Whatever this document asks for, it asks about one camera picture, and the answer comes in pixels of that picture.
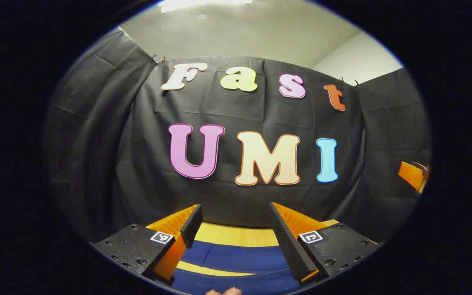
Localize white ceiling light panel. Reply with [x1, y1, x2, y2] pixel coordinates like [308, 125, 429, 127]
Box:
[160, 0, 253, 14]

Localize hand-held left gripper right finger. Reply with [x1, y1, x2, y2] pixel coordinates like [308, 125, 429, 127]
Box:
[269, 202, 380, 286]

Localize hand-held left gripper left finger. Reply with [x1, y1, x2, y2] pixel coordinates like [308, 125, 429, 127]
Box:
[90, 204, 204, 286]

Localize blue denim jeans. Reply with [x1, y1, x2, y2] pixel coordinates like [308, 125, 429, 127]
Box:
[170, 240, 302, 295]

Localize black backdrop cloth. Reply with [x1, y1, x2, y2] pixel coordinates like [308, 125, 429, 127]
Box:
[43, 27, 431, 242]

